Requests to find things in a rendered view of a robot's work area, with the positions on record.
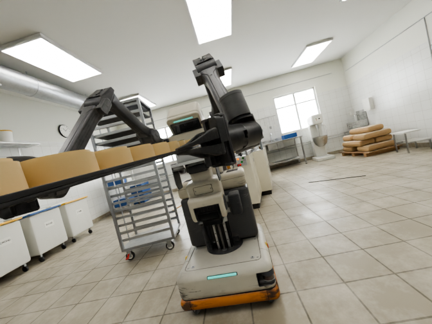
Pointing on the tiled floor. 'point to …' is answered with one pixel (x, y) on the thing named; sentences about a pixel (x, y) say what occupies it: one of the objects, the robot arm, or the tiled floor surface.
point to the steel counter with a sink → (283, 147)
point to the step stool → (410, 139)
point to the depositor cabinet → (263, 171)
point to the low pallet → (369, 152)
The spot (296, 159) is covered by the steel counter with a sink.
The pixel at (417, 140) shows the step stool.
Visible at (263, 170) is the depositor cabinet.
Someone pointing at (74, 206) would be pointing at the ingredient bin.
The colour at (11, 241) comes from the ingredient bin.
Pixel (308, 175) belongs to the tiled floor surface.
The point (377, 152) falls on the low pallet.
